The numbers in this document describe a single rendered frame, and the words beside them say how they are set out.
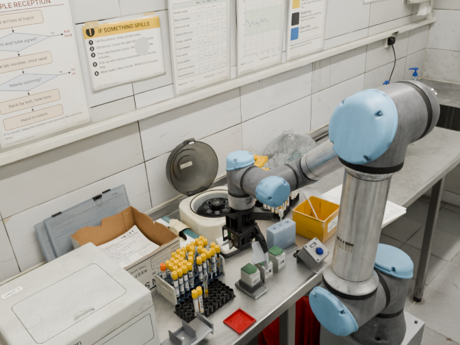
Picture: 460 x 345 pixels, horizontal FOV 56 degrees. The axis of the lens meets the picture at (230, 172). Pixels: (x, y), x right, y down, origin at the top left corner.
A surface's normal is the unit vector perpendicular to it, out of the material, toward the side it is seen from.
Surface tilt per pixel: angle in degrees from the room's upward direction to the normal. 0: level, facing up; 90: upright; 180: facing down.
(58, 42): 93
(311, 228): 90
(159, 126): 90
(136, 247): 2
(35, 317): 0
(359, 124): 80
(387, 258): 10
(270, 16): 94
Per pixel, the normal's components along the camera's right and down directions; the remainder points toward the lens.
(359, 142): -0.79, 0.16
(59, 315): -0.06, -0.89
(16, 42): 0.70, 0.36
